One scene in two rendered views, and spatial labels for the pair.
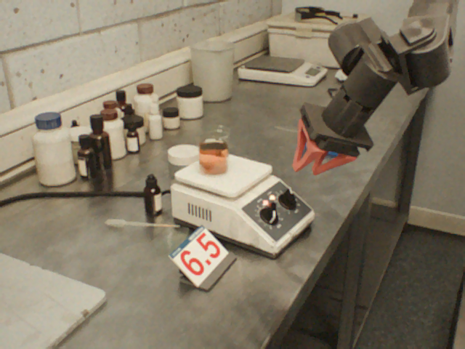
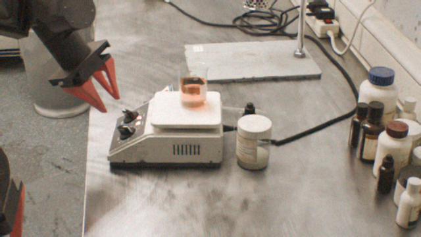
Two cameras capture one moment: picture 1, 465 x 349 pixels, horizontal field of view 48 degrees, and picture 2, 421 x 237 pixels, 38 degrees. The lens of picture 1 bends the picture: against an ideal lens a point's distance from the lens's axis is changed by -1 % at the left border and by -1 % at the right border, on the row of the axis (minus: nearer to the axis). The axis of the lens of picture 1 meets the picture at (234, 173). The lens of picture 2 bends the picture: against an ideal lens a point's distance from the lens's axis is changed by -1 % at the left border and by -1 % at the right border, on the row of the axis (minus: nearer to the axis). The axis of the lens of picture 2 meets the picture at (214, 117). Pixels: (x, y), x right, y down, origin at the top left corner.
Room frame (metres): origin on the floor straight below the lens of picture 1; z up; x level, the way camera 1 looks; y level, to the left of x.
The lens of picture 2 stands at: (1.56, -0.49, 1.36)
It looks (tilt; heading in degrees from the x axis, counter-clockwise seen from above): 30 degrees down; 145
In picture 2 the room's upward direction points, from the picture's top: 1 degrees clockwise
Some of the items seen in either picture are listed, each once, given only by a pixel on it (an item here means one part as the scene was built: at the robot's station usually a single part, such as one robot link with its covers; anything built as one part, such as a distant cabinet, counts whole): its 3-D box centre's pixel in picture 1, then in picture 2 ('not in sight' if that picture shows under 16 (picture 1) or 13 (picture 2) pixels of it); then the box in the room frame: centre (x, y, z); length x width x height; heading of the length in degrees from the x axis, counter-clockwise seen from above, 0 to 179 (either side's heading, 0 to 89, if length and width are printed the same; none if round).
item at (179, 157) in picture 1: (184, 171); (253, 142); (0.87, 0.09, 0.79); 0.06 x 0.06 x 0.08
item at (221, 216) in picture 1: (237, 200); (172, 130); (0.75, 0.00, 0.79); 0.22 x 0.13 x 0.08; 56
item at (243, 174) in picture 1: (224, 172); (186, 108); (0.77, 0.02, 0.83); 0.12 x 0.12 x 0.01; 56
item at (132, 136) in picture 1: (132, 136); (385, 172); (1.06, 0.22, 0.79); 0.03 x 0.03 x 0.07
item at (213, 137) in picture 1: (214, 150); (191, 85); (0.76, 0.03, 0.87); 0.06 x 0.05 x 0.08; 43
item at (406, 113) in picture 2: not in sight; (406, 119); (0.97, 0.38, 0.79); 0.03 x 0.03 x 0.09
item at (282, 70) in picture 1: (282, 70); not in sight; (1.69, -0.16, 0.77); 0.26 x 0.19 x 0.05; 66
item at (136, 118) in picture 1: (132, 130); (413, 188); (1.11, 0.23, 0.78); 0.05 x 0.05 x 0.06
